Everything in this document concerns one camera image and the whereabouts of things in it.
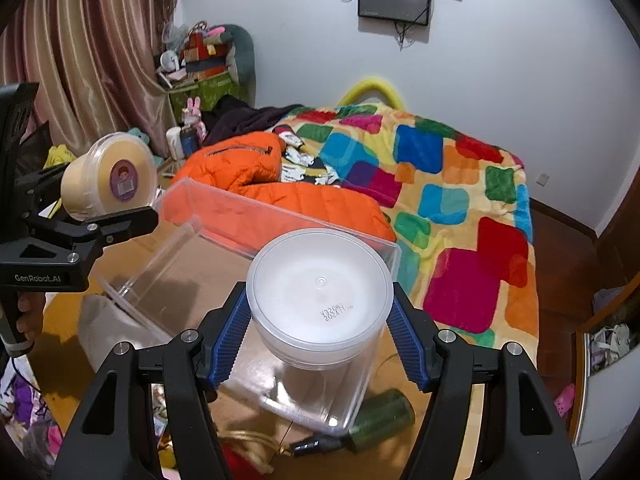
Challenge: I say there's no beige round plastic jar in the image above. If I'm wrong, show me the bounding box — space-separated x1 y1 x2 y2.
61 132 157 221

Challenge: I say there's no yellow curved headboard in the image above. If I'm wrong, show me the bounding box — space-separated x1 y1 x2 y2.
337 77 405 110

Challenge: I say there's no green storage box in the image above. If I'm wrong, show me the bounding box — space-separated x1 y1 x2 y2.
167 73 243 122

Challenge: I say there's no white round plastic jar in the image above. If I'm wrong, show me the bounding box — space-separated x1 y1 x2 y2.
245 229 394 370

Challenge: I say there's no pink striped curtain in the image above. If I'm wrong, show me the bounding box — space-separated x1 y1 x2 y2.
1 0 177 156

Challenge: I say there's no white cylindrical bottle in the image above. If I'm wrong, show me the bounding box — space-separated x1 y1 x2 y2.
165 126 184 160

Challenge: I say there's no green glass spray bottle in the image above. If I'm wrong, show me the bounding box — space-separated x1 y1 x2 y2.
288 389 416 457

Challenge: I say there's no clear plastic storage bin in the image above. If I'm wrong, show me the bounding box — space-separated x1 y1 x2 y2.
78 180 378 436

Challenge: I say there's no dark purple garment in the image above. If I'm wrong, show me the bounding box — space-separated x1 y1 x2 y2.
202 94 299 146

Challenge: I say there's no colourful patchwork blanket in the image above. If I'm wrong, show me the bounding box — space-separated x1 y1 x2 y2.
273 103 539 356

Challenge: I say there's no orange puffer jacket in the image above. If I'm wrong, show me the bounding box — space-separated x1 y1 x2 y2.
172 131 396 242

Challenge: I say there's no pink rabbit toy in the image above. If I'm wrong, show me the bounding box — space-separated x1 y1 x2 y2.
182 96 207 142

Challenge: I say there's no person left hand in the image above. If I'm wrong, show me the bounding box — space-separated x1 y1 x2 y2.
16 292 46 341

